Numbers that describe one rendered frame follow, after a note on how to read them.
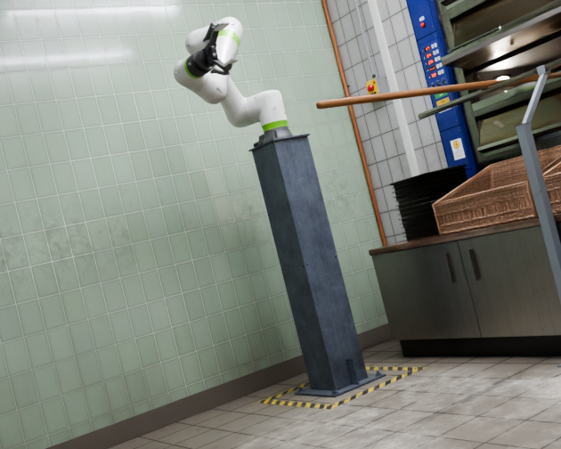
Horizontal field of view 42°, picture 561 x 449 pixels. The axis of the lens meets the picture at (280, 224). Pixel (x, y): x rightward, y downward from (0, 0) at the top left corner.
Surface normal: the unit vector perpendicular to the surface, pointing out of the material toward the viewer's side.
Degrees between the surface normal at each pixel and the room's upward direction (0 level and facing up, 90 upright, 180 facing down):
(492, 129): 70
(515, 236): 90
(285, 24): 90
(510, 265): 90
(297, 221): 90
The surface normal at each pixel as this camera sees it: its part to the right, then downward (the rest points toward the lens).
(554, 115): -0.84, -0.15
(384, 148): -0.80, 0.19
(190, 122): 0.54, -0.15
